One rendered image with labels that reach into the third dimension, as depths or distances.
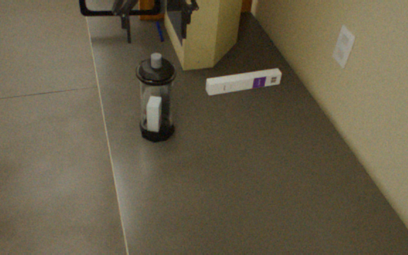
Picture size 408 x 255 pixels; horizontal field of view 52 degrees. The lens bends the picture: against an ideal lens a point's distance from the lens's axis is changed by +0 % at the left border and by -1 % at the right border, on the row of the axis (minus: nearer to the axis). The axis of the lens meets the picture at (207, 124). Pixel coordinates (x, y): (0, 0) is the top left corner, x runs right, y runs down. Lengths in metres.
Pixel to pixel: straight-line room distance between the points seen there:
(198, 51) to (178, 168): 0.48
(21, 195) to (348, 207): 1.72
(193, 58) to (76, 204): 1.13
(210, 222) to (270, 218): 0.16
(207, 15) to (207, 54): 0.15
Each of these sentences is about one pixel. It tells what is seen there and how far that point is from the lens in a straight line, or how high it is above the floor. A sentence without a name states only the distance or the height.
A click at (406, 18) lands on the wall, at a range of 1.14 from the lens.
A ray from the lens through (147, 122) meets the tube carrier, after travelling 1.19.
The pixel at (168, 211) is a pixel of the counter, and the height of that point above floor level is 0.94.
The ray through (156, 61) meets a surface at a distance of 1.08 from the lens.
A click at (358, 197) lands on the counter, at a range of 1.21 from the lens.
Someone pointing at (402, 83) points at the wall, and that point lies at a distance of 1.17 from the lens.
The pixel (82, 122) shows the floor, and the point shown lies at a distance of 2.70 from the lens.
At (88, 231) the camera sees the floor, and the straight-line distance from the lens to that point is 2.19.
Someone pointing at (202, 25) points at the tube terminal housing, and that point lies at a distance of 1.41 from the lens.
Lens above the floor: 1.82
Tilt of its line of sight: 43 degrees down
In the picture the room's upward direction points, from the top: 6 degrees clockwise
